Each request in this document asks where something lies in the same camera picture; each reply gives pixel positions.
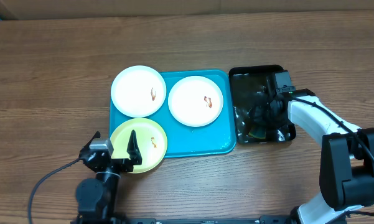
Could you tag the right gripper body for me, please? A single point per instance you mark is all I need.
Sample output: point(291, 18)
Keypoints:
point(270, 121)

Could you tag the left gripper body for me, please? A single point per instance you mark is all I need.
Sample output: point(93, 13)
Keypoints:
point(121, 166)

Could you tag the yellow plate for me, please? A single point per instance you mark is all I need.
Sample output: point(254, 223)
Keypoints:
point(151, 140)

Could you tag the yellow green sponge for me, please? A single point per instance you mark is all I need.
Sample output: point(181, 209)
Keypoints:
point(257, 132)

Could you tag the white plate with stain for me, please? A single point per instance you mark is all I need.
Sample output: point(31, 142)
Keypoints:
point(195, 101)

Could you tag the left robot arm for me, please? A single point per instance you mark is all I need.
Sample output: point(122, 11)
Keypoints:
point(96, 197)

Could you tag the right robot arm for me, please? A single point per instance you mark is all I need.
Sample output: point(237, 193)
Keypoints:
point(346, 178)

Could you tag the black water tray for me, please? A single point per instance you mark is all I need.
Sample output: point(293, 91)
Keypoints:
point(240, 93)

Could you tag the teal serving tray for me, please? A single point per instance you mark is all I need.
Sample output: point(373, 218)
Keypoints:
point(218, 137)

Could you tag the white plate upper left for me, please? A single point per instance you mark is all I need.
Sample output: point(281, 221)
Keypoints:
point(138, 91)

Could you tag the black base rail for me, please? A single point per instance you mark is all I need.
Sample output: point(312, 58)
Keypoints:
point(265, 219)

